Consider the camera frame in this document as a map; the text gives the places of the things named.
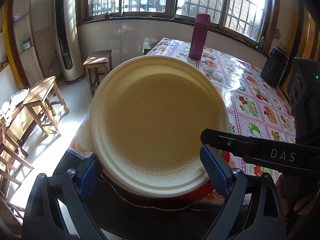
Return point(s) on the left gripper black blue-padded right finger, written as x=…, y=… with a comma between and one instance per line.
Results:
x=252, y=208

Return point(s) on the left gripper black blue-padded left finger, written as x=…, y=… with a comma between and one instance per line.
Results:
x=43, y=218

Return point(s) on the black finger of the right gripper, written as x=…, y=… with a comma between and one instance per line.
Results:
x=277, y=155

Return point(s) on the red wedding plate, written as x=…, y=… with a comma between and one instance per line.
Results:
x=200, y=192

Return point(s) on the large cream plastic bowl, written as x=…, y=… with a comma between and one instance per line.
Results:
x=145, y=123

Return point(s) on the person's hand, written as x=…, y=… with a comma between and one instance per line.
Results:
x=296, y=193

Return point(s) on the black cylindrical container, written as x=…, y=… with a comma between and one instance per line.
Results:
x=274, y=66

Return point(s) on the floral fruit tablecloth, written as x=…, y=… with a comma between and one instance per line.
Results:
x=254, y=108

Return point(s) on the near wooden stool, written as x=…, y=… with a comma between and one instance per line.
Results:
x=14, y=165

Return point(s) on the light wooden stool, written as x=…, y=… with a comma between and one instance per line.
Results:
x=40, y=101

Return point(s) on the brown framed window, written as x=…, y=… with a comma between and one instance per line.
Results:
x=252, y=22

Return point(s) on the dark wooden stool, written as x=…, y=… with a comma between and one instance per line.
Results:
x=98, y=63

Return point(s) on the maroon thermos bottle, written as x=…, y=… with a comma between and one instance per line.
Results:
x=200, y=30

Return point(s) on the white tower air conditioner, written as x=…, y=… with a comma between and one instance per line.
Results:
x=67, y=42

